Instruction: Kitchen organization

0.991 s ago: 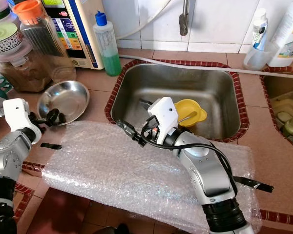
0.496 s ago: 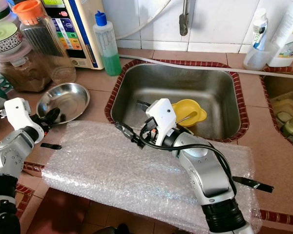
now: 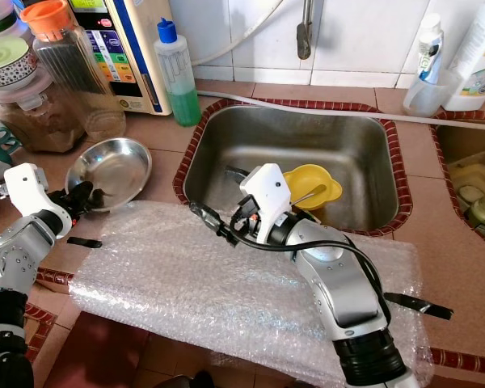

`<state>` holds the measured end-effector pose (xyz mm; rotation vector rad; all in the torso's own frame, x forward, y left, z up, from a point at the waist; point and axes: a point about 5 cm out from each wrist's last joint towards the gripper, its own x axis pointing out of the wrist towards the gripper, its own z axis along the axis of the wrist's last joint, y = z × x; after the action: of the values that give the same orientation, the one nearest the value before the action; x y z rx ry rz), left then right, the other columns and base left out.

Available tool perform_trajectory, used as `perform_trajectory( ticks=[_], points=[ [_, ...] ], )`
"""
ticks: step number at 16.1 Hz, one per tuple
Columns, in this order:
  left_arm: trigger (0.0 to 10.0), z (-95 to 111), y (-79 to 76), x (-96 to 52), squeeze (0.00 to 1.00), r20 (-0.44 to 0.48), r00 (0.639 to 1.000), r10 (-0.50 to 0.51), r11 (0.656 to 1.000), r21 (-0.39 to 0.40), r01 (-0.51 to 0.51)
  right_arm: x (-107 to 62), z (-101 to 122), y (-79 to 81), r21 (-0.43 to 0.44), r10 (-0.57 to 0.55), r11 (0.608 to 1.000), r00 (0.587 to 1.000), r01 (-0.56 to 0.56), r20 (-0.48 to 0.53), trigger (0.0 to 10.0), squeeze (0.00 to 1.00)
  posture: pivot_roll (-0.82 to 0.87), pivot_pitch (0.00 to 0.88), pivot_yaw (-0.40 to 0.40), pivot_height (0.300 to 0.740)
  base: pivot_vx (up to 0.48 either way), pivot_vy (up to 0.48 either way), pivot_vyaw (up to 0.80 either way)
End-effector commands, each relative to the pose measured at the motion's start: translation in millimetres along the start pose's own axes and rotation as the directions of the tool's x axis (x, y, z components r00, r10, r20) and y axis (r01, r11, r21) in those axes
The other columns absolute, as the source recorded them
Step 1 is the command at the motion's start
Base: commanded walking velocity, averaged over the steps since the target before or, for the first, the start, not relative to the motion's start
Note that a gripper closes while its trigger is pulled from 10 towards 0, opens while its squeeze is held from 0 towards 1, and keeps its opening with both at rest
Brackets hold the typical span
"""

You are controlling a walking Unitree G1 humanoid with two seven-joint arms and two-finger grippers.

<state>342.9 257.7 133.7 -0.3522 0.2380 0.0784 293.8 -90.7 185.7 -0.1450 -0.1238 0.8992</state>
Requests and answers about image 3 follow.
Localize green dish soap bottle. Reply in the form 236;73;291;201
155;18;201;128

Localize clear plastic cup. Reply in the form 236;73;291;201
403;57;460;116

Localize steel plate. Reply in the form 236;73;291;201
66;137;153;213

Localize small white tube bottle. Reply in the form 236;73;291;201
416;14;444;86

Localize jar of brown powder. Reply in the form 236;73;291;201
0;69;86;154

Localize white green mug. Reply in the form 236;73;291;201
0;125;21;183

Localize white detergent bottle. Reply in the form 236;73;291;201
443;0;485;112

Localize curved white hose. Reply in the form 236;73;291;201
194;0;304;65

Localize beige water ionizer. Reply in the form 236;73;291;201
69;0;171;116

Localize clear jar orange lid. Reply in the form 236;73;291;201
20;0;124;142

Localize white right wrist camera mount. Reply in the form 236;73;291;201
238;163;292;243

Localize steel spoon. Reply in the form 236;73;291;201
289;184;328;209

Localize straight white pipe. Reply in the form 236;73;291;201
198;89;485;130

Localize grey faucet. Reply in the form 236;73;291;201
297;0;318;60

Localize patterned bowl green lid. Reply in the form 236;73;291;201
0;36;38;90

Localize clear plastic container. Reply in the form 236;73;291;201
449;154;485;203

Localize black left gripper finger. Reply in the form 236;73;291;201
74;181;108;213

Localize clear bubble wrap sheet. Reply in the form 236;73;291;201
69;200;433;387

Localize yellow plastic bowl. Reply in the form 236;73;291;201
283;163;343;213

